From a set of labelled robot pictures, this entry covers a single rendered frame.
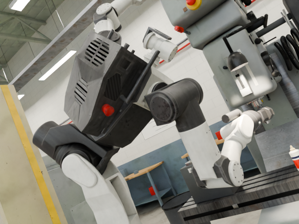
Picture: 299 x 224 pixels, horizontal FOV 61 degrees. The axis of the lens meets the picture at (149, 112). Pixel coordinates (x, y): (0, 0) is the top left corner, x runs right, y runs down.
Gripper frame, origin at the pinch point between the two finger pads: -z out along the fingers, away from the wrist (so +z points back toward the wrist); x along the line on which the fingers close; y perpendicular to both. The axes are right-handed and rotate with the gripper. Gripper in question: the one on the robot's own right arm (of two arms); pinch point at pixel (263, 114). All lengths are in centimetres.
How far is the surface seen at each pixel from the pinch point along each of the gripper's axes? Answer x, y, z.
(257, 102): -1.1, -5.6, 2.2
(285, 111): 7.2, 5.2, -36.7
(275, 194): 4.2, 31.2, 13.4
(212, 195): 31.9, 26.0, 18.8
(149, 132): 446, -47, -291
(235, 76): -3.4, -19.4, 12.5
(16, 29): 650, -497, -147
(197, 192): 39.0, 22.8, 20.4
